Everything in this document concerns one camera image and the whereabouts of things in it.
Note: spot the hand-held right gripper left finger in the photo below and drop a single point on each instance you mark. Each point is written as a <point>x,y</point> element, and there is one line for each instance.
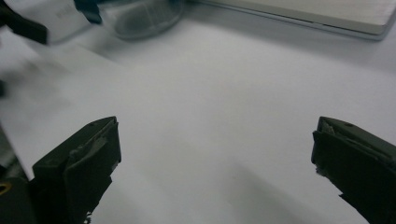
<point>74,174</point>

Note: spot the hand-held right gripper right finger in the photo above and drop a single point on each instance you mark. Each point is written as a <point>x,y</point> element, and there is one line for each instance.
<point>358,165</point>

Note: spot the large clear storage box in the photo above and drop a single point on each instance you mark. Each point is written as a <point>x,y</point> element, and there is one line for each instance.
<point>311,12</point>

